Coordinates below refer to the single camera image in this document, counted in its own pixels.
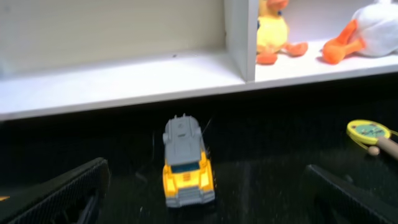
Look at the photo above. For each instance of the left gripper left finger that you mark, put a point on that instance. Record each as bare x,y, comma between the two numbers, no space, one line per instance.
56,196

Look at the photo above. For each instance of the white plush goose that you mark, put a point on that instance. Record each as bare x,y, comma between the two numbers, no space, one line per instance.
377,34

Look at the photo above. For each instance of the white shelf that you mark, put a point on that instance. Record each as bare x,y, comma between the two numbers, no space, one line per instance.
124,81

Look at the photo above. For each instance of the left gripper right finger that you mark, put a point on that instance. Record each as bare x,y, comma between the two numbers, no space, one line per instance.
342,202

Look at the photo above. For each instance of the yellow rattle drum toy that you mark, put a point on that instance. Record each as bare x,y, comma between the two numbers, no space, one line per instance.
368,132

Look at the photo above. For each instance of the grey and yellow toy truck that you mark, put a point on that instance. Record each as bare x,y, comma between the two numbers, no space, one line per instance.
183,149

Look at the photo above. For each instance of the yellow plush duck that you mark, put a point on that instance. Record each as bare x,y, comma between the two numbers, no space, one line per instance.
272,31

